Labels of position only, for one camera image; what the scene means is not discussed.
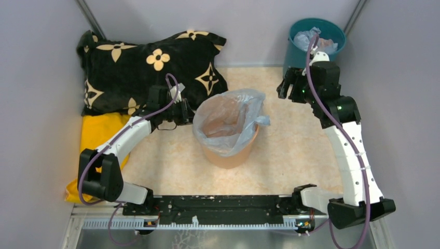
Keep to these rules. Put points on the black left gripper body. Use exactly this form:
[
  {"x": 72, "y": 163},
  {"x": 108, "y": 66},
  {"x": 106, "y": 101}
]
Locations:
[{"x": 179, "y": 112}]

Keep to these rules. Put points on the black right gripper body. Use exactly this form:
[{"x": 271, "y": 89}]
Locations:
[{"x": 300, "y": 92}]

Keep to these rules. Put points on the light blue trash bag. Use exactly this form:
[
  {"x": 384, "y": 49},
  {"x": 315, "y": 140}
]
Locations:
[{"x": 255, "y": 100}]

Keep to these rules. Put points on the orange plastic bin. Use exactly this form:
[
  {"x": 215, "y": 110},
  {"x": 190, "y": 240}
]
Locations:
[{"x": 225, "y": 138}]

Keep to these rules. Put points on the teal plastic bin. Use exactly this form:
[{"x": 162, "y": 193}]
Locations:
[{"x": 295, "y": 57}]

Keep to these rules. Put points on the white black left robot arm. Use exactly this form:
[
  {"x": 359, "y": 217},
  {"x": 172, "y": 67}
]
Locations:
[{"x": 99, "y": 173}]

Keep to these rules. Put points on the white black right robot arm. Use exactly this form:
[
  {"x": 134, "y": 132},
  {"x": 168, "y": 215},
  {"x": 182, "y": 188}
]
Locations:
[{"x": 325, "y": 78}]

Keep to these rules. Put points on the crumpled blue bag in bin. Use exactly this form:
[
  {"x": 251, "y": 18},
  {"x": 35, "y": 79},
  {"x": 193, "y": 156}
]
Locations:
[{"x": 303, "y": 38}]

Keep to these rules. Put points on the black floral pillow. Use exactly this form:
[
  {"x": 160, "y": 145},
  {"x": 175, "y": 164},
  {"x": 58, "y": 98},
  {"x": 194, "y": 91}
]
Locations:
[{"x": 119, "y": 75}]

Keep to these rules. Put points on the yellow cloth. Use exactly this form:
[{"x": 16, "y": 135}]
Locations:
[{"x": 96, "y": 130}]

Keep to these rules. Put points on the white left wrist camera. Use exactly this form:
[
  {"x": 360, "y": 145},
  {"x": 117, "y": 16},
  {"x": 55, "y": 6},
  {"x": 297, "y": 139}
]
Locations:
[{"x": 176, "y": 92}]

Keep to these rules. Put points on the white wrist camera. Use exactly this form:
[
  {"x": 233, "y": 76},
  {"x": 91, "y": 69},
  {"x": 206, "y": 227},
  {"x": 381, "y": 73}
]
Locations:
[
  {"x": 315, "y": 57},
  {"x": 176, "y": 92}
]

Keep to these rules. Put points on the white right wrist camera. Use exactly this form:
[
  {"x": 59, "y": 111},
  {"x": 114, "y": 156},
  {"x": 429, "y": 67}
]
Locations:
[{"x": 315, "y": 57}]

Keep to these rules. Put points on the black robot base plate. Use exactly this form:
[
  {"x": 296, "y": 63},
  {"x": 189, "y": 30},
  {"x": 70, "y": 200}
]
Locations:
[{"x": 220, "y": 210}]

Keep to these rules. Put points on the aluminium frame rail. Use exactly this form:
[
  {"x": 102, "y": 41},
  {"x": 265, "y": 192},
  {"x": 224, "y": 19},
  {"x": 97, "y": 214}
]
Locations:
[{"x": 360, "y": 191}]

